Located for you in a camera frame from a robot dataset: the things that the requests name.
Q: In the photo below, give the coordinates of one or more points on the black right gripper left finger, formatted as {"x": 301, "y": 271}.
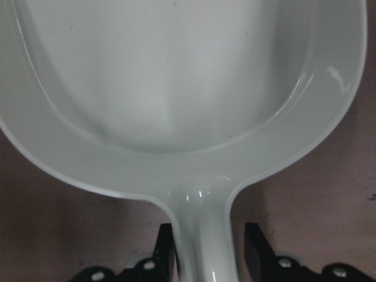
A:
{"x": 164, "y": 253}

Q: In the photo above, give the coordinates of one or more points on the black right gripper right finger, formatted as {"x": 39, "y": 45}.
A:
{"x": 260, "y": 258}

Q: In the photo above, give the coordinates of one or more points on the pale green plastic dustpan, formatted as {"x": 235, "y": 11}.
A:
{"x": 179, "y": 103}

